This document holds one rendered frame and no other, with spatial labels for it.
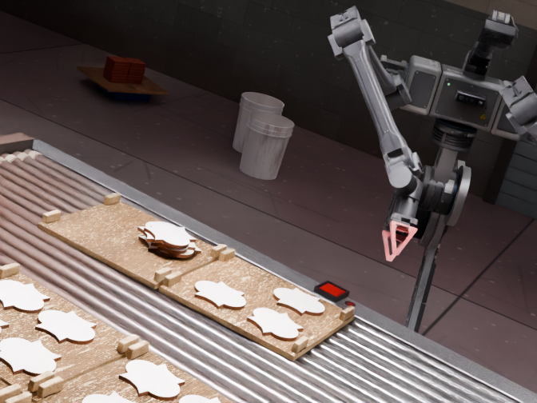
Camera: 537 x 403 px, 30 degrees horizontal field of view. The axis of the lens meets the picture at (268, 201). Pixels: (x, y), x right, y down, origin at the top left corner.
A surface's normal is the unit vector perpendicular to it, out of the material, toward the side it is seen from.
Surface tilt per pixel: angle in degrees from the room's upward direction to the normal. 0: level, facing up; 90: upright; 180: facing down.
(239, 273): 0
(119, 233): 0
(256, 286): 0
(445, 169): 90
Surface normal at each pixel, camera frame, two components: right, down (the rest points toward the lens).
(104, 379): 0.25, -0.91
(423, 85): -0.12, 0.32
